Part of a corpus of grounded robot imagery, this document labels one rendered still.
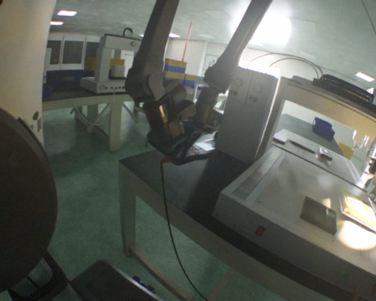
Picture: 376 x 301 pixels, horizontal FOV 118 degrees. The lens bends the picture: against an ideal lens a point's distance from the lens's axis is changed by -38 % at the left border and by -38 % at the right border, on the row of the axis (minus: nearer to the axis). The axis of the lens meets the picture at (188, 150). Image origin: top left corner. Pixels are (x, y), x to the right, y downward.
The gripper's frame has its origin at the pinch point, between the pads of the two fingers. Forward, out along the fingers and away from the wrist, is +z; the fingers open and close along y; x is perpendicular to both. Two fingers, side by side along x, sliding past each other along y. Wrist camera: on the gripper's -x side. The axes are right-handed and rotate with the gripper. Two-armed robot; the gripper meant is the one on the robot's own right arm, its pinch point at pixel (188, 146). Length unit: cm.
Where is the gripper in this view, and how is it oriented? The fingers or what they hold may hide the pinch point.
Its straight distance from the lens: 59.4
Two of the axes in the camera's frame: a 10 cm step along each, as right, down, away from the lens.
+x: -6.2, -0.6, -7.8
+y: -6.9, -4.2, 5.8
